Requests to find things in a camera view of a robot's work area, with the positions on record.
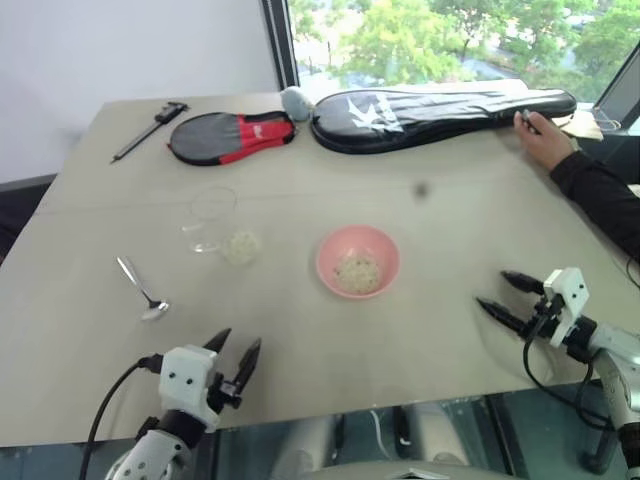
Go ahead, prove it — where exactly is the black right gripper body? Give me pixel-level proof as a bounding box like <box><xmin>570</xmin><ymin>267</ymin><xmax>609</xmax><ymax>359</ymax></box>
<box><xmin>524</xmin><ymin>294</ymin><xmax>563</xmax><ymax>343</ymax></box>

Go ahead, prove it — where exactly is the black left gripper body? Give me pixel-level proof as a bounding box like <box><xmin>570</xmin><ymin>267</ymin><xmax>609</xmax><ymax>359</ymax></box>
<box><xmin>207</xmin><ymin>370</ymin><xmax>245</xmax><ymax>414</ymax></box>

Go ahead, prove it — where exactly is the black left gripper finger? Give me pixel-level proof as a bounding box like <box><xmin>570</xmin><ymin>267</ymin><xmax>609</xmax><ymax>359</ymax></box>
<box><xmin>203</xmin><ymin>327</ymin><xmax>233</xmax><ymax>355</ymax></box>
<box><xmin>234</xmin><ymin>337</ymin><xmax>263</xmax><ymax>392</ymax></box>

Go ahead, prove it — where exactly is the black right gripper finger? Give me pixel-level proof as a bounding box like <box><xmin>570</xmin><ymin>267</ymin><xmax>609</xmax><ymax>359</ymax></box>
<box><xmin>500</xmin><ymin>271</ymin><xmax>546</xmax><ymax>295</ymax></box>
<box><xmin>475</xmin><ymin>297</ymin><xmax>532</xmax><ymax>339</ymax></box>

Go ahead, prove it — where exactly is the small black and silver object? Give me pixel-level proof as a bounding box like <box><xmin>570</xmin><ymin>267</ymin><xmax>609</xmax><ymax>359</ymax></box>
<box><xmin>517</xmin><ymin>108</ymin><xmax>544</xmax><ymax>136</ymax></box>

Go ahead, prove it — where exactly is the person's bare hand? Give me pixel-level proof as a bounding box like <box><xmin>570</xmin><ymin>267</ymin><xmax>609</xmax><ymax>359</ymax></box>
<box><xmin>513</xmin><ymin>111</ymin><xmax>577</xmax><ymax>174</ymax></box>

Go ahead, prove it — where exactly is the silver metal spoon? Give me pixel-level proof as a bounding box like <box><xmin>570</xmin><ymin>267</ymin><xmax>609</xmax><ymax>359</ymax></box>
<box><xmin>115</xmin><ymin>256</ymin><xmax>171</xmax><ymax>322</ymax></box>

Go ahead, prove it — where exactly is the pink plastic bowl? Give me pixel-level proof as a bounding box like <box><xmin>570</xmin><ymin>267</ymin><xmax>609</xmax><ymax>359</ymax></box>
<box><xmin>315</xmin><ymin>224</ymin><xmax>401</xmax><ymax>300</ymax></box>

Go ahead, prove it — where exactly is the long black racket bag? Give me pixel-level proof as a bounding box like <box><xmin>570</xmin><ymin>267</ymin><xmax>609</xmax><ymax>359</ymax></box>
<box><xmin>309</xmin><ymin>87</ymin><xmax>577</xmax><ymax>155</ymax></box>

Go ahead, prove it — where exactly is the red and black racket cover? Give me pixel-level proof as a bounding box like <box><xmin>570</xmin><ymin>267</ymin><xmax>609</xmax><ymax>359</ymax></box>
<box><xmin>165</xmin><ymin>111</ymin><xmax>300</xmax><ymax>168</ymax></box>

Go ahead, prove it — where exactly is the dark framed laptop screen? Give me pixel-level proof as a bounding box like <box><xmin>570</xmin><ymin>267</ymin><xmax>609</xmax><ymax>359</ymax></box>
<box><xmin>592</xmin><ymin>47</ymin><xmax>640</xmax><ymax>131</ymax></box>

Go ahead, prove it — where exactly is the black vernier caliper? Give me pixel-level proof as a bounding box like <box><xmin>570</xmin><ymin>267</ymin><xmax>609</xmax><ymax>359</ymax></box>
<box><xmin>109</xmin><ymin>101</ymin><xmax>192</xmax><ymax>165</ymax></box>

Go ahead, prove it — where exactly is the dark low cabinet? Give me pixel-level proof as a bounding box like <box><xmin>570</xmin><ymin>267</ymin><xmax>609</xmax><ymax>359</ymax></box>
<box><xmin>0</xmin><ymin>172</ymin><xmax>59</xmax><ymax>261</ymax></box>

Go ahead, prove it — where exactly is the grey-blue plush ball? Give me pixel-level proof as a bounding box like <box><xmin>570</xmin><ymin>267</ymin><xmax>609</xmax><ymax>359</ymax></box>
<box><xmin>279</xmin><ymin>85</ymin><xmax>316</xmax><ymax>123</ymax></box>

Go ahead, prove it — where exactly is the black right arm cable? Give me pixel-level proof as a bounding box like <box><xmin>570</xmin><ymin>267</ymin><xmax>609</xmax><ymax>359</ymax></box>
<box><xmin>522</xmin><ymin>299</ymin><xmax>621</xmax><ymax>431</ymax></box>

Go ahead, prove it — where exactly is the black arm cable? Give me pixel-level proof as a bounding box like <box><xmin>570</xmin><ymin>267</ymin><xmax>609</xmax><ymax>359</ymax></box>
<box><xmin>79</xmin><ymin>353</ymin><xmax>166</xmax><ymax>480</ymax></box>
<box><xmin>522</xmin><ymin>299</ymin><xmax>621</xmax><ymax>431</ymax></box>

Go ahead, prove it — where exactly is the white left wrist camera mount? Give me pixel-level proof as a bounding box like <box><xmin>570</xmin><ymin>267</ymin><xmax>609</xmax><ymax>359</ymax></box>
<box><xmin>158</xmin><ymin>344</ymin><xmax>221</xmax><ymax>434</ymax></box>

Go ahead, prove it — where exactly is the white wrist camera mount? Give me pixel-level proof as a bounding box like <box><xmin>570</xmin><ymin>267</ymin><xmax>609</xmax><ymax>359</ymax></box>
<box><xmin>158</xmin><ymin>344</ymin><xmax>221</xmax><ymax>434</ymax></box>
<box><xmin>542</xmin><ymin>267</ymin><xmax>586</xmax><ymax>349</ymax></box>

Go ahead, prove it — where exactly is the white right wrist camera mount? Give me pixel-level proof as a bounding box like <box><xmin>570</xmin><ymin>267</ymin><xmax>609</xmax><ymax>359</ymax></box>
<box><xmin>542</xmin><ymin>267</ymin><xmax>586</xmax><ymax>349</ymax></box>

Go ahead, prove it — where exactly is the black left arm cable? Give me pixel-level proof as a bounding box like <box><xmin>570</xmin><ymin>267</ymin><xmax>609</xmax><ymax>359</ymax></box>
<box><xmin>79</xmin><ymin>353</ymin><xmax>166</xmax><ymax>480</ymax></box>

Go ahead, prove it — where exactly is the clear glass cup with handle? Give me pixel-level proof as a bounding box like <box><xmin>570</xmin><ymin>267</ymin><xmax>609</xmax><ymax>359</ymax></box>
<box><xmin>180</xmin><ymin>185</ymin><xmax>265</xmax><ymax>267</ymax></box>

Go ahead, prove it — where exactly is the black window frame post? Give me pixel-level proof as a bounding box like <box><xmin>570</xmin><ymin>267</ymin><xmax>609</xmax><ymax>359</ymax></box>
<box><xmin>259</xmin><ymin>0</ymin><xmax>301</xmax><ymax>94</ymax></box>

